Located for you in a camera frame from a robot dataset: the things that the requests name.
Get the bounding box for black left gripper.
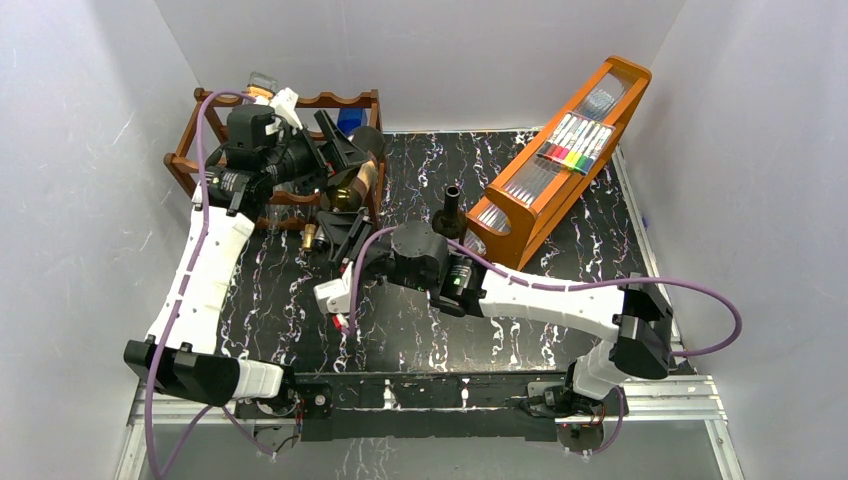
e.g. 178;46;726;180
261;111;369;193

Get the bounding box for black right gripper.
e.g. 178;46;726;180
316;212;432;294

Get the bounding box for dark labelled wine bottle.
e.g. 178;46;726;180
319;126;385;212

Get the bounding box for dark green wine bottle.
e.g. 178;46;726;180
431;185;467;242

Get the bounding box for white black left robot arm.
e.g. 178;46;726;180
123;103;385;416

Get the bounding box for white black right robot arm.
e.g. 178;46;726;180
314;212;673;414

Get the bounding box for blue bottle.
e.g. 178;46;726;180
336;107;367;137

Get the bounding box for gold capped bottle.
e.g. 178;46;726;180
301;211;318;252

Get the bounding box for clear whisky bottle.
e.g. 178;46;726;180
245;71;279;105

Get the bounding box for brown wooden wine rack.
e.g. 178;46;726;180
163;87;388;236

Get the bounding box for orange wooden display rack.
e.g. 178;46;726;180
463;56;653;270

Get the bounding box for pack of coloured markers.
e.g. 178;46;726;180
535;112;615;176

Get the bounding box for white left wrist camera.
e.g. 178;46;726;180
269;87;304;130

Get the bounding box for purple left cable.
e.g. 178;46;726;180
144;90;256;480

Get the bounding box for purple cable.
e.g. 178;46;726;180
144;90;256;480
344;225;743;359

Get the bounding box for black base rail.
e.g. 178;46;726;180
235;370;627;444

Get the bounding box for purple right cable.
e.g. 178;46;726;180
344;225;743;359

